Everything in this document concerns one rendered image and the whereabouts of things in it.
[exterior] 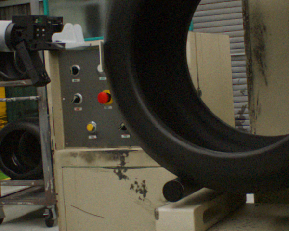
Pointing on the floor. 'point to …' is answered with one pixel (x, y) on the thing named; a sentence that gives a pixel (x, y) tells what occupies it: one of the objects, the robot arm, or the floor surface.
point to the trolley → (23, 146)
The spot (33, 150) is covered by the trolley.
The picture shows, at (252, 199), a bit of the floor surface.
